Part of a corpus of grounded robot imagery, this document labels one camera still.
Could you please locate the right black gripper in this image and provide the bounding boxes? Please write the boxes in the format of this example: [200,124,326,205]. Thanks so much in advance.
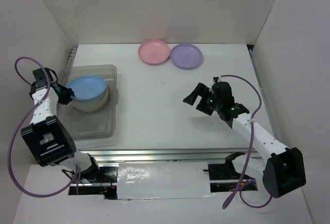
[183,82,222,116]

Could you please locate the blue plastic plate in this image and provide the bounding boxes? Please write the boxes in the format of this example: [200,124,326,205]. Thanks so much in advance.
[65,75,107,100]

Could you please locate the cream plastic plate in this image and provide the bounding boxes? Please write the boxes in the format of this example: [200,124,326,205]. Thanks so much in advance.
[71,88,109,112]

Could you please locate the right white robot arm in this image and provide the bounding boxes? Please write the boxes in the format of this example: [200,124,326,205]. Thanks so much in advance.
[183,81,306,198]

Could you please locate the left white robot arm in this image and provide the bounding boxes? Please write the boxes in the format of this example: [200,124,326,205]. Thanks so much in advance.
[21,67,102,183]

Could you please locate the clear plastic bin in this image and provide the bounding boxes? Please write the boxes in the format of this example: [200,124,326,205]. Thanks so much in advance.
[57,64,118,141]

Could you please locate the pink plastic plate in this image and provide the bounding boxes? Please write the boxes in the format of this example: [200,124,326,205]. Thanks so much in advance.
[138,40,171,65]

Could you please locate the white foil-edged board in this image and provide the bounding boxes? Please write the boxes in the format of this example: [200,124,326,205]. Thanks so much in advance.
[117,162,211,200]

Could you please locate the aluminium front rail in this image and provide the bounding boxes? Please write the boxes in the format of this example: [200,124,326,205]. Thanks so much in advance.
[82,148,248,164]

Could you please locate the aluminium rail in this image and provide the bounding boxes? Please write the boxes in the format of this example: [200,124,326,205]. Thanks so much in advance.
[82,148,248,164]
[246,44,281,139]

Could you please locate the aluminium right side rail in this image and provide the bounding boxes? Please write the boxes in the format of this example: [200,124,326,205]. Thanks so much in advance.
[246,44,281,139]

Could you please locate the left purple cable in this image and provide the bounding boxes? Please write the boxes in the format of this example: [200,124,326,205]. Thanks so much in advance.
[7,57,82,198]

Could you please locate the purple cable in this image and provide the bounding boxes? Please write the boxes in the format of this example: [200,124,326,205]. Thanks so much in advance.
[7,57,82,198]
[219,74,273,209]

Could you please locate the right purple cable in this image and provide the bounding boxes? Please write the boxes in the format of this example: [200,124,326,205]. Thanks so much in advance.
[219,74,273,209]

